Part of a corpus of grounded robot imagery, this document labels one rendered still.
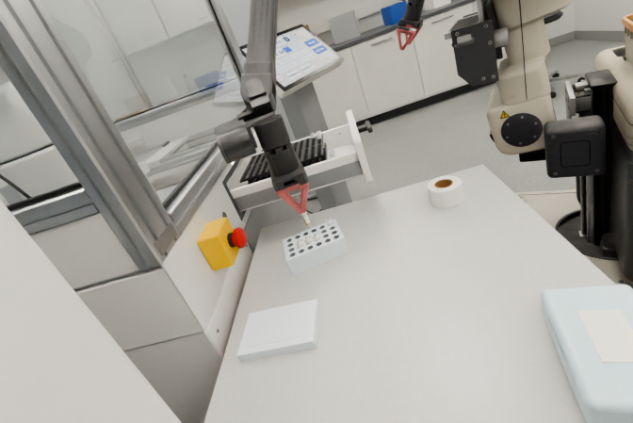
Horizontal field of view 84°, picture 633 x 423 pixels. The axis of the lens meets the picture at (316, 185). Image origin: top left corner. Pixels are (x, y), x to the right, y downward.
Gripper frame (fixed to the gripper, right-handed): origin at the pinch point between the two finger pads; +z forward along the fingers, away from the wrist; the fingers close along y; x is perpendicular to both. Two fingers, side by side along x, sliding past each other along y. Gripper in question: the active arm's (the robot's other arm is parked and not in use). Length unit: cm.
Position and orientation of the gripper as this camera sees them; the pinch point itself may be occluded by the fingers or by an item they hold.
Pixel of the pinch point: (300, 208)
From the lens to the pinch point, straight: 72.9
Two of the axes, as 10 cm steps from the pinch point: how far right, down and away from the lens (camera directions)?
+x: 9.4, -3.5, 0.4
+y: 1.7, 3.5, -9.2
